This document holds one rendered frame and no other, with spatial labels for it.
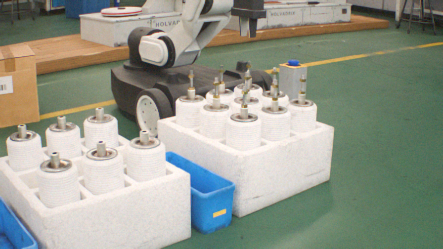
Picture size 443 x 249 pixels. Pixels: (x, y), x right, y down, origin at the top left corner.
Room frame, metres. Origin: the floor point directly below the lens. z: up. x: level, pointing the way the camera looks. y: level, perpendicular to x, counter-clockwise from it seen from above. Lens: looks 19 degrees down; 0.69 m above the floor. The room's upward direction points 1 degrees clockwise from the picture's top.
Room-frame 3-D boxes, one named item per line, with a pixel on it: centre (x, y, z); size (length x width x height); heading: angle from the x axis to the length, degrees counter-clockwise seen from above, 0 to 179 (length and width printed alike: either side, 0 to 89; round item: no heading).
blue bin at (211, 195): (1.30, 0.09, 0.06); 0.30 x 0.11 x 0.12; 39
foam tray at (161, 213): (1.17, 0.35, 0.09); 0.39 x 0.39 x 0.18; 40
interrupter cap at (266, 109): (1.44, -0.15, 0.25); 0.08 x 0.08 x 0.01
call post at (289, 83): (1.77, -0.25, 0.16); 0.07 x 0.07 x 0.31; 40
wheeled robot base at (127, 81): (2.21, 0.21, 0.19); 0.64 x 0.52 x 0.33; 40
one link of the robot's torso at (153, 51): (2.23, 0.23, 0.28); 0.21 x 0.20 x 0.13; 40
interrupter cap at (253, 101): (1.53, -0.07, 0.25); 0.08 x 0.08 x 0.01
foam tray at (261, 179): (1.53, -0.07, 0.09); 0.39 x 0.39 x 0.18; 40
